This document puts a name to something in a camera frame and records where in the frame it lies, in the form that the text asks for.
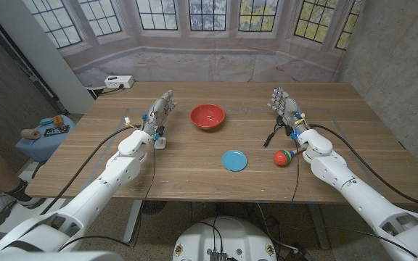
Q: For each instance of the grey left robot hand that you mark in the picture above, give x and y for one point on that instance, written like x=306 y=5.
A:
x=158 y=114

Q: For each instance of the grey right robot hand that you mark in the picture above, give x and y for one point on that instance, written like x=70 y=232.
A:
x=287 y=108

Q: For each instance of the red bowl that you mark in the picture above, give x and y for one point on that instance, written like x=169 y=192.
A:
x=207 y=116

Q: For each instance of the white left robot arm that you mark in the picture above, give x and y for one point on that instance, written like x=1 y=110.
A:
x=85 y=203

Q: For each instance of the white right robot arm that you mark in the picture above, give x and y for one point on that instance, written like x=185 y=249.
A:
x=357 y=195

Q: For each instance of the colourful toy maraca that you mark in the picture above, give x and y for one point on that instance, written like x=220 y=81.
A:
x=281 y=158

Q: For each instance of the blue round lid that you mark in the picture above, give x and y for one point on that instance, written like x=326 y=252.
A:
x=234 y=161

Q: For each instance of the small white oval device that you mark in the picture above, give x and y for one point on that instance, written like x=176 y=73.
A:
x=160 y=144

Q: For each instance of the white power strip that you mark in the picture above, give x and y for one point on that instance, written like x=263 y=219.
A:
x=119 y=82

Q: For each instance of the printed window backdrop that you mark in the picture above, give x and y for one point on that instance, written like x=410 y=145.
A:
x=194 y=61

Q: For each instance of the black round fan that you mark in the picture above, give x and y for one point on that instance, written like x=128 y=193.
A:
x=154 y=206

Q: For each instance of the orange block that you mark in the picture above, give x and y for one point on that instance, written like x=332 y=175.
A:
x=58 y=121

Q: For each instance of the black remote control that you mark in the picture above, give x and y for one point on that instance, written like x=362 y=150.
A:
x=56 y=131

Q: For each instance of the grey table leg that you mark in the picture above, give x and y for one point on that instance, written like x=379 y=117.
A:
x=133 y=221
x=319 y=226

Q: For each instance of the teal small object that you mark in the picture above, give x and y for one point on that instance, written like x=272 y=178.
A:
x=46 y=121

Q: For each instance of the light blue stool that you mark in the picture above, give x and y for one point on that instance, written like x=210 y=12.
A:
x=42 y=146

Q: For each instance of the white column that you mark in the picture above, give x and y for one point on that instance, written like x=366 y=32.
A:
x=49 y=58

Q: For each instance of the brown twine ball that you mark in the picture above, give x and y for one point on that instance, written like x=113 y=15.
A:
x=30 y=134

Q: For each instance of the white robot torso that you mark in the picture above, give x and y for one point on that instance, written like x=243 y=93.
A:
x=227 y=235

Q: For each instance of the grey finned torso module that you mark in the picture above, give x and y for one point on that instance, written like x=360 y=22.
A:
x=218 y=256

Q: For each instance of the white floor mat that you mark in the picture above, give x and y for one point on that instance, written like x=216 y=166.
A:
x=24 y=217

